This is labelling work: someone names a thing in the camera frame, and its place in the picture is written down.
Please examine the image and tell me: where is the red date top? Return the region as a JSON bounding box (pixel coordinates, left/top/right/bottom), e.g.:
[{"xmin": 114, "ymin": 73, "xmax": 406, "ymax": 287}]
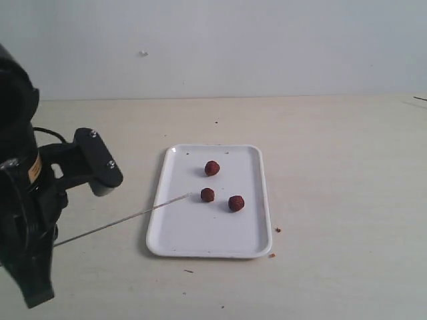
[{"xmin": 204, "ymin": 161, "xmax": 220, "ymax": 177}]

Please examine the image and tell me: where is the white rectangular plastic tray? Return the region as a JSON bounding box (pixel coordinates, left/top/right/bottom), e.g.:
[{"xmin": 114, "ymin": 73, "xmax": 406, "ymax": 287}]
[{"xmin": 145, "ymin": 144, "xmax": 272, "ymax": 259}]

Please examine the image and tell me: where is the thin metal skewer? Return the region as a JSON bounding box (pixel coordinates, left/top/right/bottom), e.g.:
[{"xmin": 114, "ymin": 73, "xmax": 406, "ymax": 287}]
[{"xmin": 53, "ymin": 193, "xmax": 192, "ymax": 247}]

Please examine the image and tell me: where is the red date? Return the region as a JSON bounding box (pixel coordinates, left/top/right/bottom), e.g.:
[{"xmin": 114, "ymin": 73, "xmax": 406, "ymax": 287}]
[
  {"xmin": 228, "ymin": 195, "xmax": 245, "ymax": 212},
  {"xmin": 200, "ymin": 188, "xmax": 215, "ymax": 203},
  {"xmin": 204, "ymin": 161, "xmax": 220, "ymax": 177}
]

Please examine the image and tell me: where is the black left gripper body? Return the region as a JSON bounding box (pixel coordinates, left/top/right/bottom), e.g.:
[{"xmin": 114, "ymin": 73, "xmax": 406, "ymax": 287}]
[{"xmin": 1, "ymin": 151, "xmax": 89, "ymax": 267}]

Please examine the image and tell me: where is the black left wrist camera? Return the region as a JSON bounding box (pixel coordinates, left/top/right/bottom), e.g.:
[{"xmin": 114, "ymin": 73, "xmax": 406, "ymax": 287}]
[{"xmin": 74, "ymin": 128, "xmax": 123, "ymax": 197}]

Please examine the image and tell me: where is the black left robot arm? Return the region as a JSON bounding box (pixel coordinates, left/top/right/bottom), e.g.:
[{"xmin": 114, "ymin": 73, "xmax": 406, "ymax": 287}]
[{"xmin": 1, "ymin": 47, "xmax": 97, "ymax": 308}]

